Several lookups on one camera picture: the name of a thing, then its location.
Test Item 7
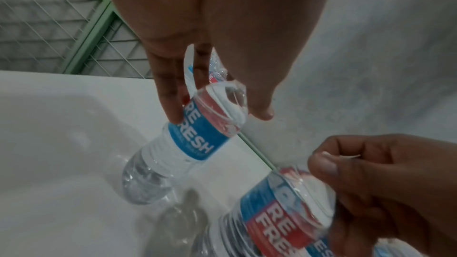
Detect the person's right hand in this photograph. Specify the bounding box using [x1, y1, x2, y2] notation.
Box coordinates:
[307, 133, 457, 257]

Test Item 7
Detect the person's left hand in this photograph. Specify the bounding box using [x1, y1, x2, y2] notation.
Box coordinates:
[96, 0, 338, 124]

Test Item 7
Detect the water bottle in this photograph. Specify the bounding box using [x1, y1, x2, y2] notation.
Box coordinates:
[121, 78, 249, 206]
[198, 165, 338, 257]

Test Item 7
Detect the white table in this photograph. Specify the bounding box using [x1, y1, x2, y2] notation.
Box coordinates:
[0, 69, 279, 257]

